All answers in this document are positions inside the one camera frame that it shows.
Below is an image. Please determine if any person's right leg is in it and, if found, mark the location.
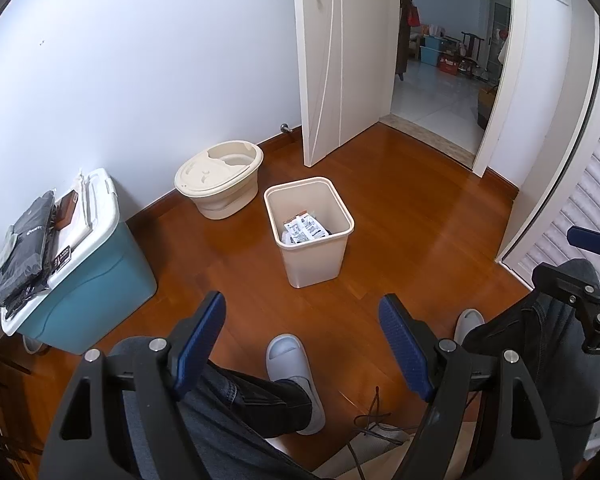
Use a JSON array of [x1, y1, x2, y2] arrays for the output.
[[462, 259, 600, 461]]

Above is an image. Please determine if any person's white slipper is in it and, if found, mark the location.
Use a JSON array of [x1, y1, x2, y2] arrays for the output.
[[452, 308, 487, 347], [266, 334, 327, 436]]

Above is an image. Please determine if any beige foot bath tub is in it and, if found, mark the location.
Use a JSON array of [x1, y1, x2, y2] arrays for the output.
[[174, 140, 264, 220]]

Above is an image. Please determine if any white room door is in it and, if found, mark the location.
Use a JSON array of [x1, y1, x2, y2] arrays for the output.
[[292, 0, 401, 167]]

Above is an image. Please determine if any blue storage box white lid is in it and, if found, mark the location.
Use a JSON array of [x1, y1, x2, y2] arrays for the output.
[[0, 168, 159, 356]]

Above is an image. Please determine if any brown small box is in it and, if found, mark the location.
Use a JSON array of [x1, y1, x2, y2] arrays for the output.
[[54, 190, 80, 228]]

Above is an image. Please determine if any person's left leg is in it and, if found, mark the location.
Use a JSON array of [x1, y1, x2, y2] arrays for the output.
[[114, 337, 314, 480]]

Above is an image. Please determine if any person's right white slipper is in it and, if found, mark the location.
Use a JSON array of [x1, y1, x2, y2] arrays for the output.
[[452, 308, 487, 347]]

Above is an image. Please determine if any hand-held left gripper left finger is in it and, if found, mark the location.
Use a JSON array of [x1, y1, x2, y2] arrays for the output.
[[38, 290, 227, 480]]

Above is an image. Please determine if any dark wooden chair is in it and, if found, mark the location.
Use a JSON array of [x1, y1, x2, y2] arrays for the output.
[[460, 31, 483, 78]]

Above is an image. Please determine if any white printed plastic packet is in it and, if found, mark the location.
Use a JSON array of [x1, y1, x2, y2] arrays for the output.
[[281, 212, 331, 246]]

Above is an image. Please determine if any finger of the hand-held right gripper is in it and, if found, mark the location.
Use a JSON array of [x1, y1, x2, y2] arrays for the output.
[[531, 259, 600, 312], [567, 226, 600, 257]]

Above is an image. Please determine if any person's leg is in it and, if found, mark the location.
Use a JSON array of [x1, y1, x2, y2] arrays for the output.
[[114, 337, 314, 480], [462, 259, 600, 461]]

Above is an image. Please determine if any white louvered closet door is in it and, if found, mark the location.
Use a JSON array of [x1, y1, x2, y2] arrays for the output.
[[500, 25, 600, 292]]

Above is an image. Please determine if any beige plastic trash bin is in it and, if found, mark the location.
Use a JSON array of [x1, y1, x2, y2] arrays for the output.
[[264, 176, 355, 289]]

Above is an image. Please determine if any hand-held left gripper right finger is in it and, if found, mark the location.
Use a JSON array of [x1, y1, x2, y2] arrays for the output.
[[378, 293, 564, 480]]

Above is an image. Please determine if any blue plastic bin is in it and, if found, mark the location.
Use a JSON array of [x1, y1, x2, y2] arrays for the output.
[[420, 42, 448, 67]]

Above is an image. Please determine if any person's left white slipper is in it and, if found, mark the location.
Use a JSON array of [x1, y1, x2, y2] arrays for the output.
[[266, 334, 327, 436]]

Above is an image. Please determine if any black small box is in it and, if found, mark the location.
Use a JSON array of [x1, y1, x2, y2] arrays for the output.
[[50, 245, 73, 276]]

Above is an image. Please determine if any black cable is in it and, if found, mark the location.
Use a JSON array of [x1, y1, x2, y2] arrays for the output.
[[347, 385, 431, 480]]

